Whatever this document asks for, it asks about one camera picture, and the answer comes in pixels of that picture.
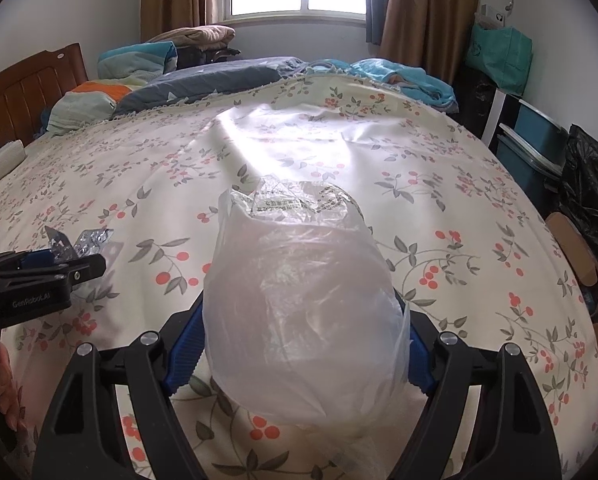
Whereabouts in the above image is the blue-grey curtain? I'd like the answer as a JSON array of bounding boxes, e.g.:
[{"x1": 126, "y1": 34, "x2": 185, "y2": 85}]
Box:
[{"x1": 363, "y1": 0, "x2": 395, "y2": 46}]

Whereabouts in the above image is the dark clothes pile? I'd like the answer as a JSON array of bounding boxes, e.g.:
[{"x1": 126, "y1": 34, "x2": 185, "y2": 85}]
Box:
[{"x1": 176, "y1": 46, "x2": 242, "y2": 68}]

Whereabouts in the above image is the floral bedspread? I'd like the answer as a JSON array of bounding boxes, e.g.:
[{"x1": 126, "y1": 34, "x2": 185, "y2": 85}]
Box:
[{"x1": 0, "y1": 72, "x2": 598, "y2": 480}]

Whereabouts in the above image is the white headboard cushion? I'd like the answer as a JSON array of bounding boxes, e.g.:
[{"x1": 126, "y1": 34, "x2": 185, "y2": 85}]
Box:
[{"x1": 0, "y1": 140, "x2": 27, "y2": 186}]

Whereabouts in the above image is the translucent plastic bag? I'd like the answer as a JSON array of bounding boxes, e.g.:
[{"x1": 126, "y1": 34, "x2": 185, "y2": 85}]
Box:
[{"x1": 202, "y1": 176, "x2": 412, "y2": 480}]

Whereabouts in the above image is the blue plastic storage box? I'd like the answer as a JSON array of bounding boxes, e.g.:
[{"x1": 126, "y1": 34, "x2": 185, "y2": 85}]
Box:
[
  {"x1": 514, "y1": 99, "x2": 570, "y2": 161},
  {"x1": 494, "y1": 122, "x2": 564, "y2": 201}
]

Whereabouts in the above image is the silver blister pack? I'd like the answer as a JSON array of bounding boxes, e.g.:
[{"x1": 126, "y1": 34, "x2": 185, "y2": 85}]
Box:
[
  {"x1": 76, "y1": 228, "x2": 115, "y2": 252},
  {"x1": 45, "y1": 226, "x2": 81, "y2": 262}
]

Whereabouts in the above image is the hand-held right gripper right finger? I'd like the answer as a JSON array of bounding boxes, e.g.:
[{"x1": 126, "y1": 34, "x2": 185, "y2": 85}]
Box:
[{"x1": 391, "y1": 290, "x2": 562, "y2": 480}]

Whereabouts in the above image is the grey-blue pillow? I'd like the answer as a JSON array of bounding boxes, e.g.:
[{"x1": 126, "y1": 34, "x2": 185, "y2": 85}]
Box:
[{"x1": 114, "y1": 56, "x2": 310, "y2": 116}]

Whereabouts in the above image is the wooden headboard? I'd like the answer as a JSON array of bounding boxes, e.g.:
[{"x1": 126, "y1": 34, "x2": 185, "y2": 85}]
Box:
[{"x1": 0, "y1": 42, "x2": 89, "y2": 148}]

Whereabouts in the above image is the folded beige blanket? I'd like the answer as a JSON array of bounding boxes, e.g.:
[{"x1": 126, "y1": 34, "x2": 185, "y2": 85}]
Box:
[{"x1": 146, "y1": 25, "x2": 236, "y2": 51}]

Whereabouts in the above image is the black and white cabinet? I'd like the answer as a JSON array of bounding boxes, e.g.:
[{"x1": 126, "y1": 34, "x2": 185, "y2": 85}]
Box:
[{"x1": 456, "y1": 67, "x2": 522, "y2": 146}]

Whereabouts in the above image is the person's left hand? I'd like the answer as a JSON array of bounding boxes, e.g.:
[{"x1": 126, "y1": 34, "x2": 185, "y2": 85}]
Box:
[{"x1": 0, "y1": 344, "x2": 28, "y2": 434}]

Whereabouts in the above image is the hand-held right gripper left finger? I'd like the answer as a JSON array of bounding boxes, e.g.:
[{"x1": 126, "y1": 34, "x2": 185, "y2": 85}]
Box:
[{"x1": 32, "y1": 292, "x2": 215, "y2": 480}]

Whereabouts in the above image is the teal tote bag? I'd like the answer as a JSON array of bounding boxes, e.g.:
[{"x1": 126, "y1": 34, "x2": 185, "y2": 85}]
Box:
[{"x1": 466, "y1": 24, "x2": 534, "y2": 96}]

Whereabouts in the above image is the cardboard box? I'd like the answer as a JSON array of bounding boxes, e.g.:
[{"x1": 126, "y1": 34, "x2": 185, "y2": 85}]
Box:
[{"x1": 544, "y1": 211, "x2": 598, "y2": 326}]

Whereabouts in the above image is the black garbage bag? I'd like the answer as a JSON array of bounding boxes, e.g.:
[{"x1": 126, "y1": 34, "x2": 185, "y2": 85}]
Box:
[{"x1": 561, "y1": 125, "x2": 598, "y2": 281}]

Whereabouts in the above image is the folded teal and white blanket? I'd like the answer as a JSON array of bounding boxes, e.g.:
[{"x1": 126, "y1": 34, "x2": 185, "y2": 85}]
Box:
[{"x1": 98, "y1": 41, "x2": 178, "y2": 86}]

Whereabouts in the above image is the orange and green pillow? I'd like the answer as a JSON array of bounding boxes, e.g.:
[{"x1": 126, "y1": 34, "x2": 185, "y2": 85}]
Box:
[{"x1": 46, "y1": 81, "x2": 132, "y2": 136}]

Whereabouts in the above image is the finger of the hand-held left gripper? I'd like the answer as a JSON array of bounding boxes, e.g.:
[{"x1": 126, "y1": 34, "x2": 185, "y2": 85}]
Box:
[
  {"x1": 0, "y1": 253, "x2": 106, "y2": 289},
  {"x1": 0, "y1": 251, "x2": 56, "y2": 274}
]

